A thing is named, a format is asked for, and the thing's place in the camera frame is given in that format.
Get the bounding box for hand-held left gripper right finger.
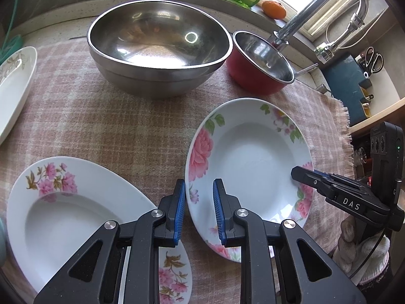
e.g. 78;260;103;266
213;178;368;304

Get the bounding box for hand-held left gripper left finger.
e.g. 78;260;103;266
33;179;187;304

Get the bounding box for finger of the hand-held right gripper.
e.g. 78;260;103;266
313;170;371;195
291;166;405;232

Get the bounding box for white plate with peony rim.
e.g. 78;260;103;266
185;98;315;263

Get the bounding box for white plate with pink flower sprigs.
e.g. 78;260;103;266
6;156;193;304

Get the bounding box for red pot with steel interior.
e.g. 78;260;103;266
225;31;295;96

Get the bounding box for large stainless steel bowl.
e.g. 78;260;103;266
87;0;234;99

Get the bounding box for white plate with leaf pattern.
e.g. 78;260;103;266
0;46;38;146

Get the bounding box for person's right hand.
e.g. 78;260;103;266
332;217;391;286

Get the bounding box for wooden shelf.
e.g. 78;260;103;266
350;97;405;134

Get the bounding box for dark blue knife block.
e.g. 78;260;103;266
323;52;374;121

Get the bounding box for pink checked cloth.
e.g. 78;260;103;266
0;40;354;304

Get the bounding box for chrome kitchen faucet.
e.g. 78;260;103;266
266;0;391;77

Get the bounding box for orange fruit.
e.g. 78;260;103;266
261;0;287;20

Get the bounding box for black-handled scissors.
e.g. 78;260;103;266
356;47;384;75

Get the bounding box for teal hose reel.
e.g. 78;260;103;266
0;33;23;58

